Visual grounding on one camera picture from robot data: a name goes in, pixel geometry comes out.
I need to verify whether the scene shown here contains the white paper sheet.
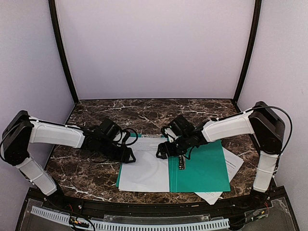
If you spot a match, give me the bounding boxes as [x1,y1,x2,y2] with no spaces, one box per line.
[118,137,169,193]

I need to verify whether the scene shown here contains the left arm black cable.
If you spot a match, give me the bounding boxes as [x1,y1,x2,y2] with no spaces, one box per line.
[90,128,140,163]

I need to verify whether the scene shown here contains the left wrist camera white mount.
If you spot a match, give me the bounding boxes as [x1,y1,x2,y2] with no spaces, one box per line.
[98,118,130,144]

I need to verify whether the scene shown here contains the black frame post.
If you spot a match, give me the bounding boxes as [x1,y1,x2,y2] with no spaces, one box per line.
[233,0,262,103]
[48,0,79,104]

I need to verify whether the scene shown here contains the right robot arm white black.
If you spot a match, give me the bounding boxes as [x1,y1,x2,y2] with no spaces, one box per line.
[156,101,289,193]

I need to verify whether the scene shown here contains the white slotted cable duct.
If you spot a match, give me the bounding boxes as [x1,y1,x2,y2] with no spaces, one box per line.
[31,206,230,231]

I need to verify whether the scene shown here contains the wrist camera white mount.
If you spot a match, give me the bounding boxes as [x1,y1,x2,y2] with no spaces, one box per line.
[160,115,195,141]
[98,118,130,144]

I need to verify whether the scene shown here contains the right black frame post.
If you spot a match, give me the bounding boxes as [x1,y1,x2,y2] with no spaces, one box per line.
[233,0,262,103]

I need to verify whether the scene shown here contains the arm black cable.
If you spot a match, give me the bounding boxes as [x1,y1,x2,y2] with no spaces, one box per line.
[90,128,140,163]
[216,105,293,159]

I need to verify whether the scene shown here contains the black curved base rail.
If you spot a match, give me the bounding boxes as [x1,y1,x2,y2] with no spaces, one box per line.
[24,190,287,222]

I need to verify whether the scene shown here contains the metal centre spring clip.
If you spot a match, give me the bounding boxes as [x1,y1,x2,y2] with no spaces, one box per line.
[178,155,186,170]

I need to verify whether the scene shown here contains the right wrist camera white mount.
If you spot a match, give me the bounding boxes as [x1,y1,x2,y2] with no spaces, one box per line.
[160,115,195,141]

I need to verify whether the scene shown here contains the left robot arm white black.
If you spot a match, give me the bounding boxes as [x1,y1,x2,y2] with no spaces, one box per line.
[0,110,136,196]

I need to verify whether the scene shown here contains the right printed paper sheet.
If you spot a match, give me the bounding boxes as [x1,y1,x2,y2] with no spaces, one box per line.
[194,146,244,205]

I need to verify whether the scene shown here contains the metal top clip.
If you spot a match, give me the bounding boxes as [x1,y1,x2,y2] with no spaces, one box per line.
[141,134,162,138]

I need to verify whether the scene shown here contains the left black frame post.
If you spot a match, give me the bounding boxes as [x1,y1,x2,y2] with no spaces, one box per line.
[48,0,79,104]

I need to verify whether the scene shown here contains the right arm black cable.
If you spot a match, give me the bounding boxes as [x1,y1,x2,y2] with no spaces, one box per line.
[216,105,293,159]

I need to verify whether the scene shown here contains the green plastic folder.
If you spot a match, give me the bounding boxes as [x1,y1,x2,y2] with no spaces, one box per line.
[116,141,231,193]

